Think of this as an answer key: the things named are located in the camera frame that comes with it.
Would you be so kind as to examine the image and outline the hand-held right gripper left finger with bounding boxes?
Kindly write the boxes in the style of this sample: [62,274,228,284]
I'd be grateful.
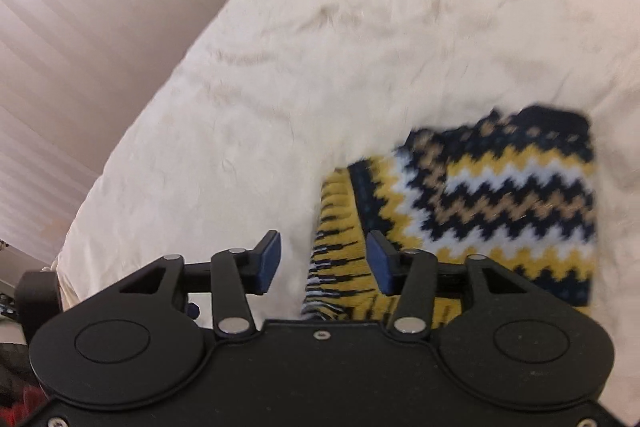
[119,230,282,339]

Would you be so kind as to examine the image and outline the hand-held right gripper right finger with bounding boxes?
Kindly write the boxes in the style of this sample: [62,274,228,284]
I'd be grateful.
[366,230,533,339]

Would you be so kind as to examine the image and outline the zigzag patterned knit sweater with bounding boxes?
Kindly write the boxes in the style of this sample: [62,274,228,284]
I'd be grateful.
[300,104,599,324]

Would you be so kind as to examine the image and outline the red cloth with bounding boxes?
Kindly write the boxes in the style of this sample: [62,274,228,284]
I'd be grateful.
[0,379,47,427]

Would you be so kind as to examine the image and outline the white bed blanket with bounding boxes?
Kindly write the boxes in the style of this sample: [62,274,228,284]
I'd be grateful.
[52,0,640,324]

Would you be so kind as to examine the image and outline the pale pleated curtain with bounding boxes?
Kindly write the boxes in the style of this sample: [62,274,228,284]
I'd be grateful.
[0,0,261,265]

